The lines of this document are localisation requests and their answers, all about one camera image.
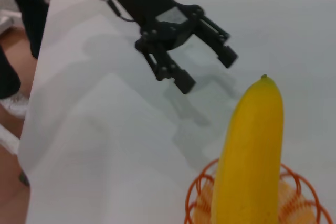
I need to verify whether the left arm connector cable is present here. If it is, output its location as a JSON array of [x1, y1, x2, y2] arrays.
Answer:
[[99, 0, 137, 23]]

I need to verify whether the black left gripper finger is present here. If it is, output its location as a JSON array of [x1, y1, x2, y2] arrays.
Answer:
[[135, 40, 197, 94], [193, 14, 239, 69]]

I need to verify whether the black rounded base part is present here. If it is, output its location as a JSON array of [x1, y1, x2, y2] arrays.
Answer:
[[0, 45, 22, 99]]

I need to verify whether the black upright column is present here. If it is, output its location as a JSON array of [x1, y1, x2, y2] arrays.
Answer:
[[0, 0, 50, 60]]

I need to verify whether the yellow banana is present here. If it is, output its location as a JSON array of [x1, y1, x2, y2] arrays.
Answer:
[[211, 74, 285, 224]]

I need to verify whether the orange plastic wire basket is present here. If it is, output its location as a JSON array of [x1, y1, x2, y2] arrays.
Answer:
[[183, 158, 329, 224]]

